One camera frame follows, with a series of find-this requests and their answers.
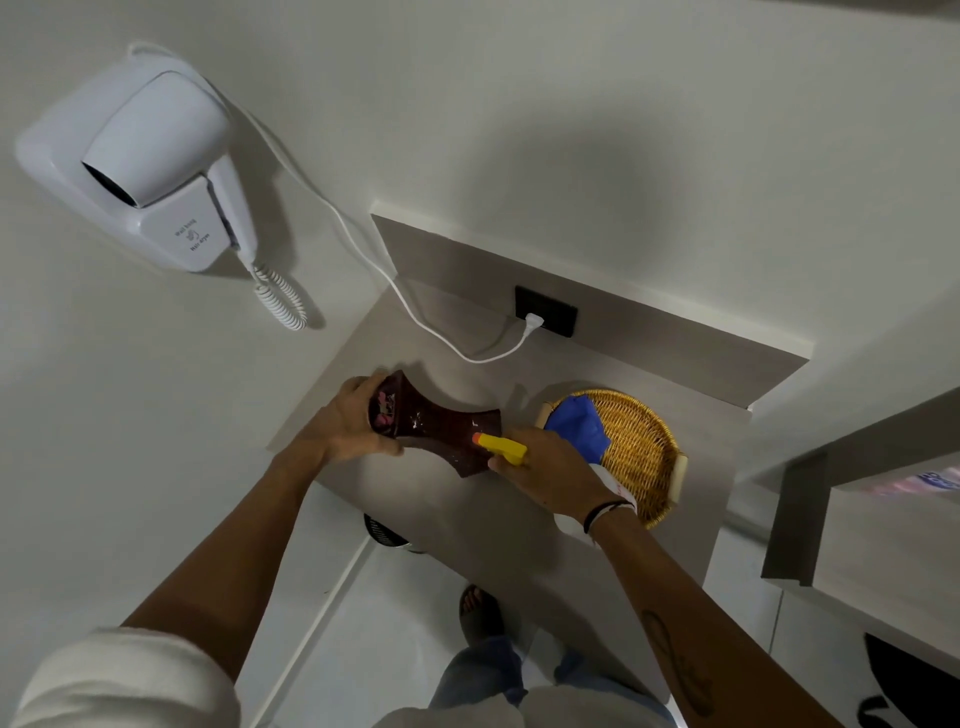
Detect person's right hand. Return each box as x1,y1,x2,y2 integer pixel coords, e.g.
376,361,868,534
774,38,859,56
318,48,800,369
487,427,630,528

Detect person's left hand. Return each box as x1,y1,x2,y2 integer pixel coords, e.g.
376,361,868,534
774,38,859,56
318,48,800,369
298,372,406,468

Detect white spray bottle yellow nozzle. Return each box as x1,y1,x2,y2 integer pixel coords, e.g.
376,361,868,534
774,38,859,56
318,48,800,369
471,431,639,549

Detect dark brown decorative tray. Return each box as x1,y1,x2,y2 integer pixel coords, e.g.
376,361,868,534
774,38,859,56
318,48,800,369
367,369,504,479

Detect person's right forearm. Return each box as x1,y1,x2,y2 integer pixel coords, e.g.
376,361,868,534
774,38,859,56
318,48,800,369
591,506,845,728

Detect person's left forearm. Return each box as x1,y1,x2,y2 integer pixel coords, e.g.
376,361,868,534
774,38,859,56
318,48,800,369
122,442,331,682

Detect black waste bin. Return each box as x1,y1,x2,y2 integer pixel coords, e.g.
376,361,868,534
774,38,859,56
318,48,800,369
363,513,425,555

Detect blue cloth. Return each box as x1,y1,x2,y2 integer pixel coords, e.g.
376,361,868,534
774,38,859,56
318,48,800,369
543,395,613,466

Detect black wristband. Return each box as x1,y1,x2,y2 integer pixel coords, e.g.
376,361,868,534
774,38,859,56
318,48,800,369
582,499,636,536

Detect woven wicker basket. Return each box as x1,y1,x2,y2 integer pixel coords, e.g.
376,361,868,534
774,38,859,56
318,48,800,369
534,388,689,531

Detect person's foot in sandal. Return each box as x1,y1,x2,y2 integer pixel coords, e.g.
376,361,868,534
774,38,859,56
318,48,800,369
458,584,507,648

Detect blue jeans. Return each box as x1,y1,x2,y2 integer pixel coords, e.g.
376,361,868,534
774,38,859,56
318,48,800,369
429,636,672,715

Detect white shirt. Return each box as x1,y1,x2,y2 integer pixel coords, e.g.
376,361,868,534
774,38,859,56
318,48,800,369
9,627,676,728

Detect grey wooden shelf unit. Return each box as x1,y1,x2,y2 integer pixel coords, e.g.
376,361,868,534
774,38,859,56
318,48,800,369
760,388,960,680

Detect black round object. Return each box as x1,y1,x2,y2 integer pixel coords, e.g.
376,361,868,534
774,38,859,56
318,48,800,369
857,633,960,728

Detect black wall socket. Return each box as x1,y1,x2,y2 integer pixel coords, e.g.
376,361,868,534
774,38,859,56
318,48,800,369
514,285,579,339

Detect white coiled cord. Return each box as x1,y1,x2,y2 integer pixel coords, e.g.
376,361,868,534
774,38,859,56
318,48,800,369
238,253,309,333

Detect white power cable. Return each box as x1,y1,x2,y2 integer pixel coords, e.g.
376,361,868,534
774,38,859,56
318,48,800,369
126,41,530,366

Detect white wall hair dryer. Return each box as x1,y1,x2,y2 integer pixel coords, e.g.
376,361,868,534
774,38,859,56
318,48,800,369
81,70,260,265

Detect white hair dryer wall holder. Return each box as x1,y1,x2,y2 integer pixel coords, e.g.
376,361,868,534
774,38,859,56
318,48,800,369
13,52,234,273

